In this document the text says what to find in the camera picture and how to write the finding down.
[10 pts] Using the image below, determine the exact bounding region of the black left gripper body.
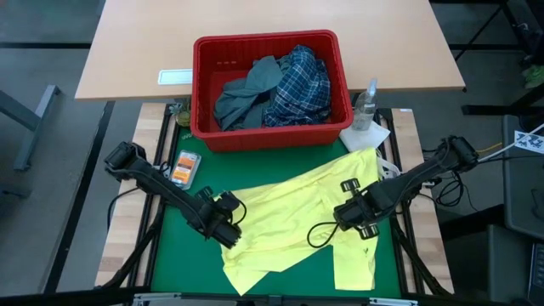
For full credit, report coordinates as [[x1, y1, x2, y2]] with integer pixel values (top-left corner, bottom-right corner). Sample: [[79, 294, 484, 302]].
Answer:
[[194, 185, 243, 250]]

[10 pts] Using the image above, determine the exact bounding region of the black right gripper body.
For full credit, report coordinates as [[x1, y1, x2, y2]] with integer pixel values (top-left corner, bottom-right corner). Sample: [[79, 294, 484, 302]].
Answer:
[[339, 178, 383, 241]]

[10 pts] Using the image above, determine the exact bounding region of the yellow shirt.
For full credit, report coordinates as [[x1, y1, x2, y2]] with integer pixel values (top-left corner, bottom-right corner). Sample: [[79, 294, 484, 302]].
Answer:
[[214, 146, 382, 297]]

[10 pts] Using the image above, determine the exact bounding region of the red plastic laundry bin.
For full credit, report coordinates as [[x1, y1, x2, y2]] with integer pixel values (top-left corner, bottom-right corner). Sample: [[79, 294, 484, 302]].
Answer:
[[190, 29, 354, 153]]

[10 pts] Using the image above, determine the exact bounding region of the green table mat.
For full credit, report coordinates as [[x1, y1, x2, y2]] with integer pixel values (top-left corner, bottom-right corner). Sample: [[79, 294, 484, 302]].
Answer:
[[151, 127, 403, 298]]

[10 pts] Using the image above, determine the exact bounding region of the white tote bag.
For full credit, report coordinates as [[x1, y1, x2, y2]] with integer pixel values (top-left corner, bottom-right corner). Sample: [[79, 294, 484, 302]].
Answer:
[[338, 121, 403, 179]]

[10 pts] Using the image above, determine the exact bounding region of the orange-labelled clear plastic package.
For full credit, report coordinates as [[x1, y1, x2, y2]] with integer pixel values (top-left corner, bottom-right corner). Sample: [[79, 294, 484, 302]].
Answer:
[[169, 149, 202, 190]]

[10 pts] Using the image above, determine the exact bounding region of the clear plastic spray bottle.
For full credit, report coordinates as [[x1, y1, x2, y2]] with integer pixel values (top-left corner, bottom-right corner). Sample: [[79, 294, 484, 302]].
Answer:
[[351, 77, 378, 132]]

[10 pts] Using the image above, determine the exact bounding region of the small potted plant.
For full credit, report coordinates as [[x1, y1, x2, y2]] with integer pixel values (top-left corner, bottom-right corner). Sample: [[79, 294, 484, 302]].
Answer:
[[168, 101, 192, 128]]

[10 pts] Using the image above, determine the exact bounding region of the grey-blue garment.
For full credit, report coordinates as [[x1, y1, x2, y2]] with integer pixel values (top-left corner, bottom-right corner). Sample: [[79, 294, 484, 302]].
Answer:
[[213, 54, 285, 132]]

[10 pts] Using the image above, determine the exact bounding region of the blue plaid shirt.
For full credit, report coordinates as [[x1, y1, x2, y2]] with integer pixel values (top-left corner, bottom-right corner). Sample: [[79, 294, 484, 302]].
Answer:
[[263, 44, 332, 128]]

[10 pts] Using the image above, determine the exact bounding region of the black metal desk base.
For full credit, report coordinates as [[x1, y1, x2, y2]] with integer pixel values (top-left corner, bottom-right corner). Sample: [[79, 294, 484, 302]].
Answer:
[[450, 0, 544, 116]]

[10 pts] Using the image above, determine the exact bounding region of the grey plastic case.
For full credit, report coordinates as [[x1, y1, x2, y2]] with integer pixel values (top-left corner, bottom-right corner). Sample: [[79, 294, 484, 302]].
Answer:
[[503, 114, 544, 241]]

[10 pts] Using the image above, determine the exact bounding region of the white rectangular label plate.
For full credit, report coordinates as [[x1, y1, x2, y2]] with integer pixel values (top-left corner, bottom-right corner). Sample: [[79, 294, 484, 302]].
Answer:
[[157, 68, 195, 86]]

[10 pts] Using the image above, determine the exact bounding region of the black-and-white printed marker tag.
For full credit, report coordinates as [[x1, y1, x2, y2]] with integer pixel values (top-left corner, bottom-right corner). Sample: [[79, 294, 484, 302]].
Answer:
[[513, 130, 544, 155]]

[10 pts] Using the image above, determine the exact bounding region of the black keyboard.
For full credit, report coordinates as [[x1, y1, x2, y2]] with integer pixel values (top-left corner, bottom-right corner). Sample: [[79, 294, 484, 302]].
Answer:
[[526, 242, 544, 305]]

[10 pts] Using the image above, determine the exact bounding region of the light wooden table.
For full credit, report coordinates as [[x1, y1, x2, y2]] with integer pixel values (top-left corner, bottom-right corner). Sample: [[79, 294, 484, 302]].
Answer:
[[75, 0, 467, 102]]

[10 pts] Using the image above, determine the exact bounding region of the person's foot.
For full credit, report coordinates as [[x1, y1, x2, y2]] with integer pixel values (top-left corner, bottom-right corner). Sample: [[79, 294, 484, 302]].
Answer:
[[522, 63, 544, 88]]

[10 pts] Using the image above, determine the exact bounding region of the grey metal table leg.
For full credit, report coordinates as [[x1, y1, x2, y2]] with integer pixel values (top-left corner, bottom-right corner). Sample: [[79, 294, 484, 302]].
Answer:
[[0, 84, 63, 172]]

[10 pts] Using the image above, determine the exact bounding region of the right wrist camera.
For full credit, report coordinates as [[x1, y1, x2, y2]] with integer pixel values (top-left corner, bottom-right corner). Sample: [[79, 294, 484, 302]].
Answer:
[[333, 202, 357, 231]]

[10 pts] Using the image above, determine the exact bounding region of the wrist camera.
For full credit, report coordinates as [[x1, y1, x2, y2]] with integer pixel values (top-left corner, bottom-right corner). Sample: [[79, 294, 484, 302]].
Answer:
[[218, 190, 242, 213], [333, 202, 357, 231]]

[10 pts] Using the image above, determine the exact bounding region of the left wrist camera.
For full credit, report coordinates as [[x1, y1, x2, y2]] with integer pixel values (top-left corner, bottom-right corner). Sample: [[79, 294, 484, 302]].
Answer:
[[218, 190, 242, 213]]

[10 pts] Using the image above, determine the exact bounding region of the black cable sleeve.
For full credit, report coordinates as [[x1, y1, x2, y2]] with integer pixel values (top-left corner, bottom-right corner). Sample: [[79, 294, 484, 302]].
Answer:
[[101, 203, 167, 290], [390, 207, 451, 297]]

